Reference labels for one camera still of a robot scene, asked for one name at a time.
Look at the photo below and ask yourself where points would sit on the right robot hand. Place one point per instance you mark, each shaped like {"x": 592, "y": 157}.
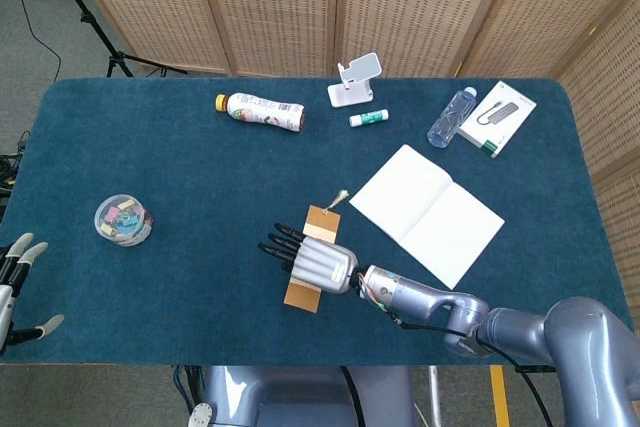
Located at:
{"x": 325, "y": 264}

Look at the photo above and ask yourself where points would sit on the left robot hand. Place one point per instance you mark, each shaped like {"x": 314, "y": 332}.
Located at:
{"x": 7, "y": 287}

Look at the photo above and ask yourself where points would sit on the orange and cream tasselled bookmark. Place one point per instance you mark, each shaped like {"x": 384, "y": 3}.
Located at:
{"x": 322, "y": 222}

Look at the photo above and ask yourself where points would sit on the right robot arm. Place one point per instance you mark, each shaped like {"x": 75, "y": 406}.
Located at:
{"x": 575, "y": 337}

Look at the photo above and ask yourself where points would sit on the open white notebook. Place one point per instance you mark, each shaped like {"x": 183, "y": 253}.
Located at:
{"x": 425, "y": 212}

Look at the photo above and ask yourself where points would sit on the clear jar of colourful clips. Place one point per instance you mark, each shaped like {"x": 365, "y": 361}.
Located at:
{"x": 122, "y": 222}

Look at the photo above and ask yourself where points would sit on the silver robot torso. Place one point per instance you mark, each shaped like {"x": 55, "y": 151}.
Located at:
{"x": 300, "y": 397}

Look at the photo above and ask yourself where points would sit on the green and white glue stick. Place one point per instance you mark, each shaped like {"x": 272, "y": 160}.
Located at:
{"x": 370, "y": 118}

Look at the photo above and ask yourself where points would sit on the teal table cloth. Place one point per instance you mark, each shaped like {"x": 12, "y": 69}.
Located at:
{"x": 200, "y": 172}

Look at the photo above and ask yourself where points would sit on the tea bottle with yellow cap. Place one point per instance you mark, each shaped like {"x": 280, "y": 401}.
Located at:
{"x": 262, "y": 111}

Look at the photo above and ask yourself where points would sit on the white folding phone stand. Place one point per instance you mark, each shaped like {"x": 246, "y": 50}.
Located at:
{"x": 345, "y": 95}

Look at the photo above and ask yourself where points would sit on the clear plastic water bottle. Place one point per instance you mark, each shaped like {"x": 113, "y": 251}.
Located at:
{"x": 450, "y": 119}

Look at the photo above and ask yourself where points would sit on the white USB hub box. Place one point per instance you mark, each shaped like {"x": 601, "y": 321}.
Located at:
{"x": 500, "y": 117}

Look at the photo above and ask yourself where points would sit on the wicker folding screen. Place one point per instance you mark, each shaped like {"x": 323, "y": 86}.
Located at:
{"x": 280, "y": 7}

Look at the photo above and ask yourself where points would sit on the black tripod stand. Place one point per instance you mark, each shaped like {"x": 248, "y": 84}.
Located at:
{"x": 102, "y": 37}

